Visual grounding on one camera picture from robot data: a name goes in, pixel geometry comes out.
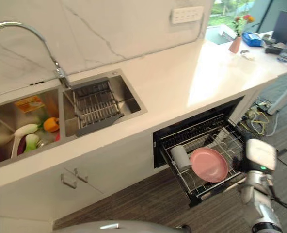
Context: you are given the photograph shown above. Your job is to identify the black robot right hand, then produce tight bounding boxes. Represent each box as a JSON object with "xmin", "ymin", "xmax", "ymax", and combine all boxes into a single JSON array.
[{"xmin": 232, "ymin": 132, "xmax": 278, "ymax": 174}]

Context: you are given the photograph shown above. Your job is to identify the built-in black dishwasher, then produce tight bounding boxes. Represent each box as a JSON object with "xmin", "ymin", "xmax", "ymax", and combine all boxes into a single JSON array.
[{"xmin": 152, "ymin": 95, "xmax": 249, "ymax": 208}]

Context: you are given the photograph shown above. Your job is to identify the floor power strip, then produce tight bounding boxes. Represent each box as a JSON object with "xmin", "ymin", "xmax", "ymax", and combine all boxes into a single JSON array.
[{"xmin": 255, "ymin": 101, "xmax": 271, "ymax": 113}]

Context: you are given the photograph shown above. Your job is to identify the pink plate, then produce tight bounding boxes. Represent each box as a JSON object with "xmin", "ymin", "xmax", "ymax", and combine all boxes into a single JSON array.
[{"xmin": 190, "ymin": 147, "xmax": 229, "ymax": 183}]

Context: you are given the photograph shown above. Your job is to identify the white desk leg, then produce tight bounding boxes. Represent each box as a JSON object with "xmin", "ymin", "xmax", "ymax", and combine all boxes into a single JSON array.
[{"xmin": 267, "ymin": 77, "xmax": 287, "ymax": 115}]

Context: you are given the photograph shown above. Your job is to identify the white cup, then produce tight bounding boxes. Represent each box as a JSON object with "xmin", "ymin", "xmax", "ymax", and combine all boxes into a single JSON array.
[{"xmin": 170, "ymin": 145, "xmax": 191, "ymax": 171}]

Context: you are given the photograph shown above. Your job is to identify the small white counter item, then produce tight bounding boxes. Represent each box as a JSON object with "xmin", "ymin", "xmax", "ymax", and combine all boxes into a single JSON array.
[{"xmin": 239, "ymin": 49, "xmax": 255, "ymax": 62}]

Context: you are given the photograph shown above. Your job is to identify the black desk device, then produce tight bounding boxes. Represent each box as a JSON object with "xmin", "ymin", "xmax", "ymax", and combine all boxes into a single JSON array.
[{"xmin": 265, "ymin": 45, "xmax": 283, "ymax": 55}]

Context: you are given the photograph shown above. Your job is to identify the pink vase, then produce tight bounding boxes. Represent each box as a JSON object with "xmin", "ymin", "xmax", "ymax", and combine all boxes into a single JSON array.
[{"xmin": 228, "ymin": 36, "xmax": 242, "ymax": 54}]

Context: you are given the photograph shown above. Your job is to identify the blue package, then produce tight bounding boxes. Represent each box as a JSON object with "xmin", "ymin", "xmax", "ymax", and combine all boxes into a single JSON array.
[{"xmin": 241, "ymin": 31, "xmax": 264, "ymax": 47}]

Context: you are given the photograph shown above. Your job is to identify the white box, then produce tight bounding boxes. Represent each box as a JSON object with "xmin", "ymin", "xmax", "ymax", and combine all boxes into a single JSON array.
[{"xmin": 218, "ymin": 30, "xmax": 239, "ymax": 42}]

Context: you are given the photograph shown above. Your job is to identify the dark computer monitor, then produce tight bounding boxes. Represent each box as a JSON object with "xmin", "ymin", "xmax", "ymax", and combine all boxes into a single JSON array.
[{"xmin": 271, "ymin": 10, "xmax": 287, "ymax": 46}]

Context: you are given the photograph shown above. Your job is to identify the red and yellow flowers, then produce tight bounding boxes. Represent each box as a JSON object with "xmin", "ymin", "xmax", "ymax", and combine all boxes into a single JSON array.
[{"xmin": 231, "ymin": 14, "xmax": 255, "ymax": 38}]

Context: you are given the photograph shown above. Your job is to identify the stainless steel double sink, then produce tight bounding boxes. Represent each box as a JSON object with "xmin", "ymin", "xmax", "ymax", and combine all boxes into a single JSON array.
[{"xmin": 0, "ymin": 68, "xmax": 148, "ymax": 168}]

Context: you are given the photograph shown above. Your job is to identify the metal sink drain rack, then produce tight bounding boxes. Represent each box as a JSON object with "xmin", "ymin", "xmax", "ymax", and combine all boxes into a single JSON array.
[{"xmin": 72, "ymin": 77, "xmax": 125, "ymax": 137}]

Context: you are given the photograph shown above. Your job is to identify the orange bell pepper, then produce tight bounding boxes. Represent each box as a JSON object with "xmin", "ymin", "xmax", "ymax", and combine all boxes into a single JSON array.
[{"xmin": 43, "ymin": 117, "xmax": 60, "ymax": 133}]

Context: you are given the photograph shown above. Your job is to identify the green and white bowl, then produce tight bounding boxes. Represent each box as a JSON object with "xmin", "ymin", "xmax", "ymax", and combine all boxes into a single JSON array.
[{"xmin": 24, "ymin": 133, "xmax": 41, "ymax": 153}]

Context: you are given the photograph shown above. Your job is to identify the orange food package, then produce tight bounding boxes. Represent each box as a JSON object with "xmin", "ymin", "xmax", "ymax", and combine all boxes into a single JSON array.
[{"xmin": 14, "ymin": 96, "xmax": 46, "ymax": 114}]

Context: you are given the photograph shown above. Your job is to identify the purple dish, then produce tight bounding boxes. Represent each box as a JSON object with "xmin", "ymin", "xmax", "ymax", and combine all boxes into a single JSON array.
[{"xmin": 17, "ymin": 137, "xmax": 28, "ymax": 156}]

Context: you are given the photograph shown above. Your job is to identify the white plastic ladle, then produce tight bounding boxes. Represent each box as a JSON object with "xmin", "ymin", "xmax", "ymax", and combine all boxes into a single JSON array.
[{"xmin": 11, "ymin": 123, "xmax": 39, "ymax": 159}]

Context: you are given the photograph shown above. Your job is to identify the chrome gooseneck faucet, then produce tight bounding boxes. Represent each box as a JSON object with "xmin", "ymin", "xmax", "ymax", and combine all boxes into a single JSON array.
[{"xmin": 0, "ymin": 21, "xmax": 72, "ymax": 90}]

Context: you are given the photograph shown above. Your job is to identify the yellow floor cable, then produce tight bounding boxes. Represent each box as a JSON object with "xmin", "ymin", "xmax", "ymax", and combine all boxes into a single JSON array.
[{"xmin": 240, "ymin": 111, "xmax": 268, "ymax": 137}]

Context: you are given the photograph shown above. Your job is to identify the white floor cable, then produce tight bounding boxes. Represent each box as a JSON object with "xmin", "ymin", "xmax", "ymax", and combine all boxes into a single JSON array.
[{"xmin": 251, "ymin": 112, "xmax": 280, "ymax": 137}]

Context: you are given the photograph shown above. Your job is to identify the wire dishwasher rack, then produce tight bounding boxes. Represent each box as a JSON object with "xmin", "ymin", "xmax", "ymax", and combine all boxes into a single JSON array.
[{"xmin": 161, "ymin": 113, "xmax": 246, "ymax": 198}]

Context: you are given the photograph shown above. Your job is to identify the white wall power outlet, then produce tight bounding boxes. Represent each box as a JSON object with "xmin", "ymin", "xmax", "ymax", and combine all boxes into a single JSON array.
[{"xmin": 170, "ymin": 6, "xmax": 205, "ymax": 25}]

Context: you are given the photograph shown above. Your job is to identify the clear cabinet handle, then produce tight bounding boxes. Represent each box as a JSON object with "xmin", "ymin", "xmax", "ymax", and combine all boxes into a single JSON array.
[
  {"xmin": 74, "ymin": 167, "xmax": 89, "ymax": 183},
  {"xmin": 60, "ymin": 172, "xmax": 78, "ymax": 189}
]

